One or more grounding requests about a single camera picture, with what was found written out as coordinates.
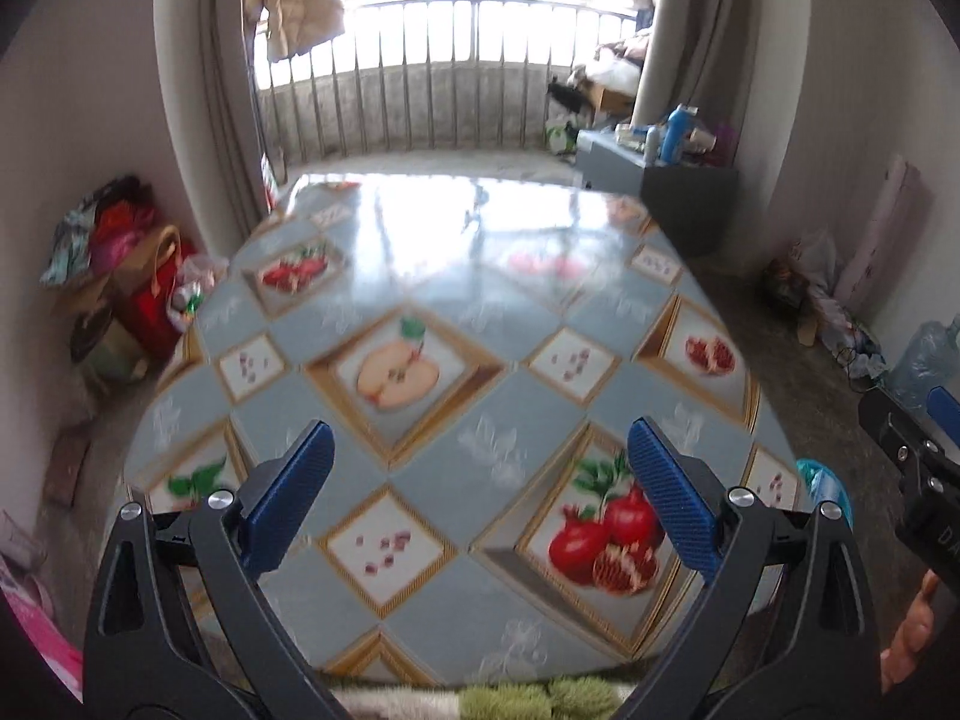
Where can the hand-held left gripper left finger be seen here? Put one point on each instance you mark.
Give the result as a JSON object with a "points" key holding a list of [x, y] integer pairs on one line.
{"points": [[289, 495]]}

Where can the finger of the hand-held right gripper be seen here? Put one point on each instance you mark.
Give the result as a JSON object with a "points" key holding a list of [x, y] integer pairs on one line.
{"points": [[889, 427], [946, 420]]}

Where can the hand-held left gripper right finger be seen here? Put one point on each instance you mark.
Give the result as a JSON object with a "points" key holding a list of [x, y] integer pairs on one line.
{"points": [[675, 502]]}

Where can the waste bin with blue liner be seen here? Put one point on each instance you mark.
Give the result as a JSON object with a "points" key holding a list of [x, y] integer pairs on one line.
{"points": [[821, 476]]}

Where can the person's right hand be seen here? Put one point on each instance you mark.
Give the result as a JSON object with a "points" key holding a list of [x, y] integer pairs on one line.
{"points": [[911, 630]]}

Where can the large clear water bottle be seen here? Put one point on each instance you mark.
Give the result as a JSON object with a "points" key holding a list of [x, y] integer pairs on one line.
{"points": [[919, 360]]}

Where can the crumpled white plastic bag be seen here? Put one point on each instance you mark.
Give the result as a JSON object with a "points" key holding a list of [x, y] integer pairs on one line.
{"points": [[814, 259]]}

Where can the fruit print tablecloth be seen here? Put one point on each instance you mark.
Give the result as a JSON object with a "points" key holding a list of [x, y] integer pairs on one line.
{"points": [[465, 420]]}

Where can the pink rolled mat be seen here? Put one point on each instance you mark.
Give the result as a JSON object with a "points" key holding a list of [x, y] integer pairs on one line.
{"points": [[885, 232]]}

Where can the clear bag of wrappers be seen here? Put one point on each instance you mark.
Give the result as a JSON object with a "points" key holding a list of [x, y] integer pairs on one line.
{"points": [[199, 292]]}

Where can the brown flat box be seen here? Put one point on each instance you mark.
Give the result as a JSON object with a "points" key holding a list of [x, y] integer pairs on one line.
{"points": [[67, 469]]}

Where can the printed cardboard box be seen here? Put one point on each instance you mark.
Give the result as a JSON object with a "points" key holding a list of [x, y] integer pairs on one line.
{"points": [[105, 337]]}

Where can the green white fluffy robe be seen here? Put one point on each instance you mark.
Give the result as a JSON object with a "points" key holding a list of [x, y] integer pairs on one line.
{"points": [[487, 701]]}

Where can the pink plastic bag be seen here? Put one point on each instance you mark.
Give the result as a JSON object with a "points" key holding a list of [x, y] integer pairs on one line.
{"points": [[45, 637]]}

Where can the grey cabinet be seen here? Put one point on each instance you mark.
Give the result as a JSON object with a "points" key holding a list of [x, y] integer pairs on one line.
{"points": [[675, 210]]}

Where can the red pink clothes pile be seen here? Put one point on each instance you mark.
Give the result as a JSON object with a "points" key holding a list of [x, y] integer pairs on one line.
{"points": [[124, 229]]}

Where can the purple container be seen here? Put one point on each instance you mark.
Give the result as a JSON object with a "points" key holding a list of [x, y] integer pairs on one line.
{"points": [[726, 144]]}

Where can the floral cloth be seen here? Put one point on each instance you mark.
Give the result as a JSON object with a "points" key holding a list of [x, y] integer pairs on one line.
{"points": [[71, 247]]}

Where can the white cup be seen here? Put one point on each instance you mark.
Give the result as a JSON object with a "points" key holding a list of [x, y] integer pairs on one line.
{"points": [[703, 141]]}

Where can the small white bottle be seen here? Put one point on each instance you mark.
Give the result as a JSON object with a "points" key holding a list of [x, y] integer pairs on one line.
{"points": [[652, 142]]}

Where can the blue bottle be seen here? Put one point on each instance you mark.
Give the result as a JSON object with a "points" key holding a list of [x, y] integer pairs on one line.
{"points": [[675, 135]]}

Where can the white tube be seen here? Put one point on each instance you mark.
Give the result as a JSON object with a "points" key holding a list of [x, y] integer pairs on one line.
{"points": [[630, 135]]}

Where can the white green bag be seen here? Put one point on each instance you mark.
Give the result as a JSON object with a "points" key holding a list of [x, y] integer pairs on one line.
{"points": [[561, 137]]}

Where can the beige curtain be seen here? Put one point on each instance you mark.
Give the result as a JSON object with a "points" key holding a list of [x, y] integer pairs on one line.
{"points": [[217, 90], [675, 30]]}

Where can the brown cardboard box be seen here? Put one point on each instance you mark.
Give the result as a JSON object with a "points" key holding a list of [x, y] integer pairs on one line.
{"points": [[604, 96]]}

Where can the balcony railing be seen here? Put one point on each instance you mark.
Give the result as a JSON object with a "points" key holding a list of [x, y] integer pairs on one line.
{"points": [[420, 71]]}

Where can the beige quilted jacket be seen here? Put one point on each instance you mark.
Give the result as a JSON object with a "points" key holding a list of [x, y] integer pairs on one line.
{"points": [[296, 0]]}

